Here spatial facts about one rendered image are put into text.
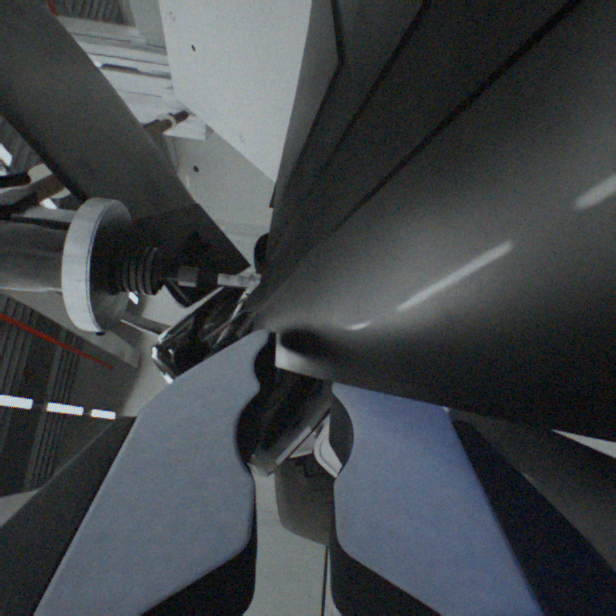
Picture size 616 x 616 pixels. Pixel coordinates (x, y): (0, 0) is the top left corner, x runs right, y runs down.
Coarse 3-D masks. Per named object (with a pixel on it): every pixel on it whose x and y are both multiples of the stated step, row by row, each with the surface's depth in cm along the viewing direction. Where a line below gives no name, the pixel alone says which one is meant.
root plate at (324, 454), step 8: (448, 408) 26; (328, 424) 30; (328, 432) 31; (320, 440) 31; (320, 448) 31; (328, 448) 30; (320, 456) 31; (328, 456) 30; (336, 456) 30; (328, 464) 30; (336, 464) 30; (336, 472) 30
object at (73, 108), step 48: (0, 0) 31; (0, 48) 27; (48, 48) 33; (0, 96) 25; (48, 96) 29; (96, 96) 35; (48, 144) 27; (96, 144) 31; (144, 144) 36; (96, 192) 28; (144, 192) 33
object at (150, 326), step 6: (126, 312) 54; (126, 318) 47; (132, 318) 49; (138, 318) 51; (144, 318) 55; (132, 324) 45; (138, 324) 45; (144, 324) 46; (150, 324) 47; (156, 324) 49; (162, 324) 52; (144, 330) 44; (150, 330) 43; (156, 330) 43; (162, 330) 44
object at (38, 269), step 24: (0, 240) 22; (24, 240) 22; (48, 240) 23; (120, 240) 24; (0, 264) 22; (24, 264) 22; (48, 264) 23; (120, 264) 23; (144, 264) 23; (24, 288) 23; (48, 288) 24; (120, 288) 24; (144, 288) 24
